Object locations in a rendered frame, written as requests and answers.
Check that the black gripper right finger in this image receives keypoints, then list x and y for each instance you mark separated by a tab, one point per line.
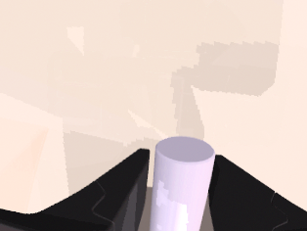
240	202

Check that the pale lavender cylinder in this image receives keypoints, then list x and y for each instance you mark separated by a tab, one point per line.
181	177

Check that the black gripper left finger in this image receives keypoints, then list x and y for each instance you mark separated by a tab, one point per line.
113	202

